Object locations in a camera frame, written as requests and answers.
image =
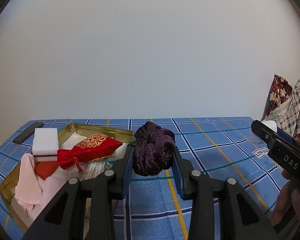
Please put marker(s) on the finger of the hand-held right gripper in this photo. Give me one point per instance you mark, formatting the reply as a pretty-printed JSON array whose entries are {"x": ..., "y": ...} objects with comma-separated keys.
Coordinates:
[
  {"x": 290, "y": 138},
  {"x": 262, "y": 132}
]

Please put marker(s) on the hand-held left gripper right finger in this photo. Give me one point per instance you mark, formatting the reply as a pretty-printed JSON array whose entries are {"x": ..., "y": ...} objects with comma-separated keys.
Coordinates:
[{"x": 177, "y": 175}]

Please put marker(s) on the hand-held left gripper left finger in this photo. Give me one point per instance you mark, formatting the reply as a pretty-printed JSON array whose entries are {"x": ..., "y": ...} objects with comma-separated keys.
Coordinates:
[{"x": 127, "y": 170}]

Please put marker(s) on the dark purple velvet scrunchie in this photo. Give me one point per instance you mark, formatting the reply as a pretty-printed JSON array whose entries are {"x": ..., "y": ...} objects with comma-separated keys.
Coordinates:
[{"x": 152, "y": 150}]

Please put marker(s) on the cotton swab packet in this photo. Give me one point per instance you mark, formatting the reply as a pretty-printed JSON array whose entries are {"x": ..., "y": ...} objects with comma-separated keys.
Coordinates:
[{"x": 95, "y": 170}]

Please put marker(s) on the red gold brocade pouch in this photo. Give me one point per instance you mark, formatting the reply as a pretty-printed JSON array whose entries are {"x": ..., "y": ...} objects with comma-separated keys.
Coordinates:
[{"x": 95, "y": 147}]

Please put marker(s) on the gold rectangular tin box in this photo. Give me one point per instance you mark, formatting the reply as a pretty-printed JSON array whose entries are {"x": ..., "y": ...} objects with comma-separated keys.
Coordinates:
[{"x": 100, "y": 130}]

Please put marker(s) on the red cloth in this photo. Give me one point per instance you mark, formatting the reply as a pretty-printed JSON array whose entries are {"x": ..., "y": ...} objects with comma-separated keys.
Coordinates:
[{"x": 46, "y": 168}]

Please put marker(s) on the small white foam block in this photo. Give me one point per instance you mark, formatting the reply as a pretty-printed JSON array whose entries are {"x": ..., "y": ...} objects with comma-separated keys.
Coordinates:
[{"x": 45, "y": 142}]

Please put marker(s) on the light pink cloth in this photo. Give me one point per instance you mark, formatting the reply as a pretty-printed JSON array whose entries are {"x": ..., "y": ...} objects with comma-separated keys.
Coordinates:
[{"x": 27, "y": 180}]

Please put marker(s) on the person's right hand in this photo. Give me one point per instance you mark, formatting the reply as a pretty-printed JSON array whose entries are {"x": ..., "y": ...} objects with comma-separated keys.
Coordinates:
[{"x": 287, "y": 205}]

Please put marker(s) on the checked plaid cloth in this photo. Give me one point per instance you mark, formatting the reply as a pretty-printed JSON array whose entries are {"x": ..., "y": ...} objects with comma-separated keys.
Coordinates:
[{"x": 297, "y": 110}]

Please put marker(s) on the blue plaid bedsheet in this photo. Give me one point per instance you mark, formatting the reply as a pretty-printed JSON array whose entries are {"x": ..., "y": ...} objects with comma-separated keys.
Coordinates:
[{"x": 227, "y": 150}]

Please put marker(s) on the maroon floral quilt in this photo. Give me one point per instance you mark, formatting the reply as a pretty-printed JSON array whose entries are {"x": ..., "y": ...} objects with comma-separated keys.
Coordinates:
[{"x": 277, "y": 92}]

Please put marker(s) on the white foam tin lining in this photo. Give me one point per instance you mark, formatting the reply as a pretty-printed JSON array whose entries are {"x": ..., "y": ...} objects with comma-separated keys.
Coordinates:
[{"x": 68, "y": 141}]

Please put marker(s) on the black remote control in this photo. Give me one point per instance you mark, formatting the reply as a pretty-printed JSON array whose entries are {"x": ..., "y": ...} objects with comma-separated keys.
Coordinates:
[{"x": 27, "y": 133}]

